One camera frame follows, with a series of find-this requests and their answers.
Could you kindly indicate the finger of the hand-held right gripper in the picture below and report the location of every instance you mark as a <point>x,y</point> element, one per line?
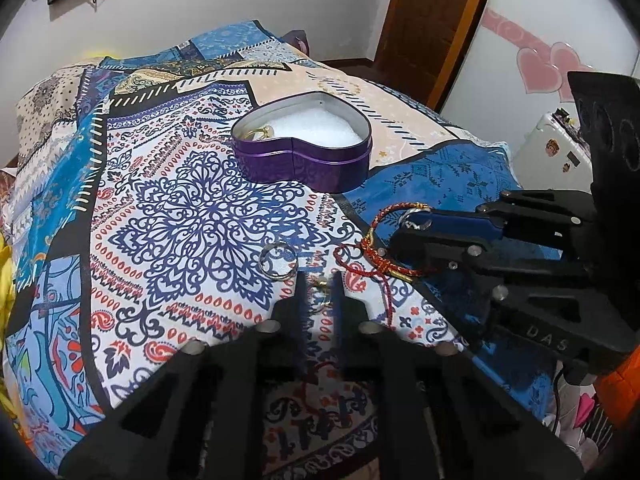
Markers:
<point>440,255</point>
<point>465,221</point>

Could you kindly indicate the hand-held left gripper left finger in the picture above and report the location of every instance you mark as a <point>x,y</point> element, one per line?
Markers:
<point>300,305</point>

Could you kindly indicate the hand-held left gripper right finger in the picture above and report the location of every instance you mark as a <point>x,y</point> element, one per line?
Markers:
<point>340,305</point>

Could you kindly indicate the purple heart-shaped tin box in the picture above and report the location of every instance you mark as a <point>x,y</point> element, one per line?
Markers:
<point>300,167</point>

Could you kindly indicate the white box with stickers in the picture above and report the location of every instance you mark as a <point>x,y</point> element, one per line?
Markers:
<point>545,160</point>

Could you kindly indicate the white cabinet with pink hearts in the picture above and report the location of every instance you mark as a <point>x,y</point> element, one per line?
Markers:
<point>500,85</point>

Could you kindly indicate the patterned blue printed blanket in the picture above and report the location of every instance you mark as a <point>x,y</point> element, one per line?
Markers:
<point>175,210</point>

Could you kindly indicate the white foam lining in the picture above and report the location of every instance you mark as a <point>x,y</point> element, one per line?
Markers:
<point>315,125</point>

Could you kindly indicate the orange cloth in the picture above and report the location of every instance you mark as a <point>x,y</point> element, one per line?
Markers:
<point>620,392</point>

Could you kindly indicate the brown wooden door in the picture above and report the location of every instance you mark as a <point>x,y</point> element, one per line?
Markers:
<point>425,20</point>

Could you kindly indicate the pink and white clothes pile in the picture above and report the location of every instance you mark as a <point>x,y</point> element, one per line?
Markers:
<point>575,425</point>

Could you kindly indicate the purple pillow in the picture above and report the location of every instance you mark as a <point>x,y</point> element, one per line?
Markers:
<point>297,40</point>

